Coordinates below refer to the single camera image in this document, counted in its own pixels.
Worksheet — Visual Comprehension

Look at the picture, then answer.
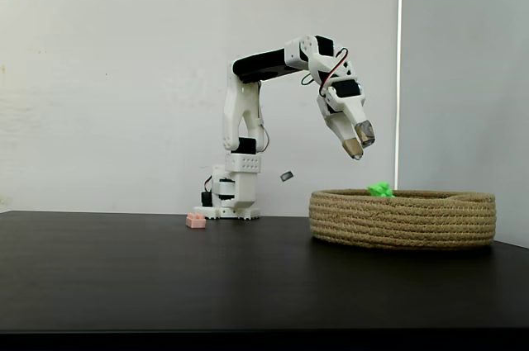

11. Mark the green lego block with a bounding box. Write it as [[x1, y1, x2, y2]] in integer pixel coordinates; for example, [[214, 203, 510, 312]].
[[367, 180, 396, 200]]

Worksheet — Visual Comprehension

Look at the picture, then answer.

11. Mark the pink lego block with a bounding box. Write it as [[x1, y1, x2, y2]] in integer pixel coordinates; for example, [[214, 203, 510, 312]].
[[185, 212, 207, 230]]

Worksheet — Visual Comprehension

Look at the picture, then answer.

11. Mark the white vertical corner trim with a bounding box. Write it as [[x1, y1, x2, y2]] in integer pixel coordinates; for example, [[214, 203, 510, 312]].
[[393, 0, 404, 191]]

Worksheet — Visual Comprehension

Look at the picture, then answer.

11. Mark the red black servo cable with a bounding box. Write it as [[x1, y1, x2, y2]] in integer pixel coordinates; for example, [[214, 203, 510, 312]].
[[300, 48, 350, 97], [256, 81, 271, 154]]

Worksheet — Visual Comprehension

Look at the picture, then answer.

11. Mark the woven rope basket tray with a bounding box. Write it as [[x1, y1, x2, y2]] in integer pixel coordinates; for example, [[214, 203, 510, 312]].
[[308, 188, 497, 250]]

